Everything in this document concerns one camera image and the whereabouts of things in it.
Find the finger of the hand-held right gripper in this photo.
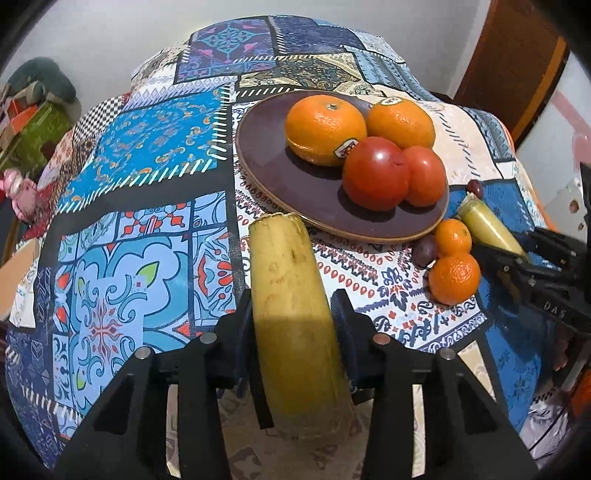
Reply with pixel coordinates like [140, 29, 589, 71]
[472, 242, 536, 305]
[525, 228, 591, 280]

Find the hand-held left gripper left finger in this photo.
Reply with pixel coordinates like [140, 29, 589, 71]
[55, 288, 274, 480]

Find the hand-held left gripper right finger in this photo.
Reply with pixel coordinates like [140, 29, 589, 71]
[330, 289, 539, 480]

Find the yellow banana half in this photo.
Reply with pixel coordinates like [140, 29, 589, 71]
[248, 213, 356, 439]
[457, 193, 527, 257]

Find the red tomato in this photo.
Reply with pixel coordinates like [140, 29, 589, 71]
[342, 137, 411, 212]
[403, 146, 447, 208]

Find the dark purple plate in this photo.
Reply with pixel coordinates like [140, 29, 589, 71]
[235, 90, 450, 241]

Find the large orange with sticker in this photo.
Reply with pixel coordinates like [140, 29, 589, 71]
[285, 91, 369, 167]
[366, 96, 436, 149]

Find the small tangerine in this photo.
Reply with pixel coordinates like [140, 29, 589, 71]
[428, 253, 482, 306]
[434, 218, 474, 258]

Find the white heart-print sliding door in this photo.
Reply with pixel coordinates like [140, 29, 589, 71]
[515, 46, 591, 232]

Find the patchwork printed blanket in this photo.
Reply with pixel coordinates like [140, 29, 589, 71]
[4, 14, 555, 480]

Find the brown wooden door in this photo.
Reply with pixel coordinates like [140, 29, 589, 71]
[452, 0, 568, 134]

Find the flat cardboard box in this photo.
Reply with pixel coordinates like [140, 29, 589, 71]
[0, 237, 44, 324]

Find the pink rabbit toy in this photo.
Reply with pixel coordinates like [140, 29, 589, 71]
[0, 167, 40, 222]

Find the green patterned box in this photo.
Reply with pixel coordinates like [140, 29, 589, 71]
[0, 102, 70, 171]

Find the grey plush pillow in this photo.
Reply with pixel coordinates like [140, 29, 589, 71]
[9, 56, 77, 104]

